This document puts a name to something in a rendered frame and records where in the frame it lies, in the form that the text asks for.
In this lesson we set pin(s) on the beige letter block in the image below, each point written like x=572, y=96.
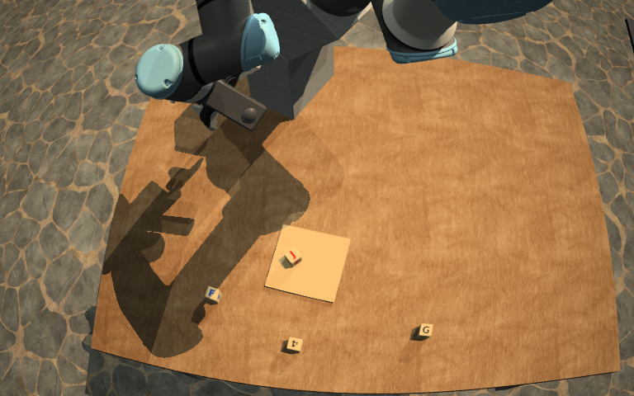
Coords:
x=294, y=344
x=425, y=330
x=293, y=257
x=213, y=294

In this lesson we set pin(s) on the light orange mat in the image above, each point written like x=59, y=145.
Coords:
x=319, y=273

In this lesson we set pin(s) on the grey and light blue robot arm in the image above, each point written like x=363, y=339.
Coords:
x=234, y=39

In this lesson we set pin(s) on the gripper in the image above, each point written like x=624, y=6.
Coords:
x=207, y=115

